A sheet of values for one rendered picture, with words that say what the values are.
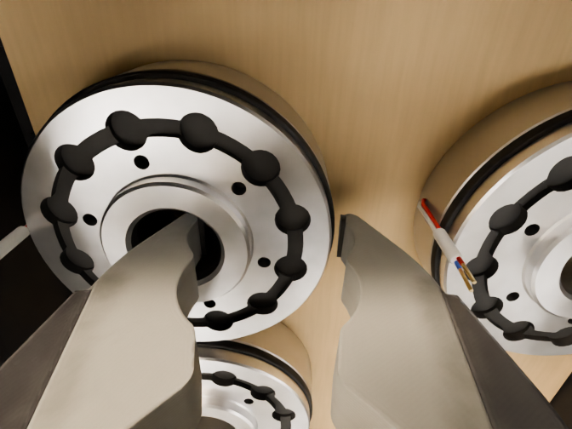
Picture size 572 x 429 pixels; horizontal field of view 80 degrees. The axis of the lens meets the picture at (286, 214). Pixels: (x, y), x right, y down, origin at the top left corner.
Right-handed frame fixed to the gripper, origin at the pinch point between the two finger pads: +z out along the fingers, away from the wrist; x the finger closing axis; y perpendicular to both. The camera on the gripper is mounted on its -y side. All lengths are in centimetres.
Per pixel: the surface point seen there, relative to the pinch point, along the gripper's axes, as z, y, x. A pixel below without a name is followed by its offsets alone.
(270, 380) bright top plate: -1.2, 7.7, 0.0
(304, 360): 0.8, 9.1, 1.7
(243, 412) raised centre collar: -1.5, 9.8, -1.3
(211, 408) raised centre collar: -1.7, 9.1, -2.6
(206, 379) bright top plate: -1.1, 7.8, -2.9
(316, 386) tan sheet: 1.9, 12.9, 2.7
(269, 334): 0.8, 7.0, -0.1
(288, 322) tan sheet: 1.9, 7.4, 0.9
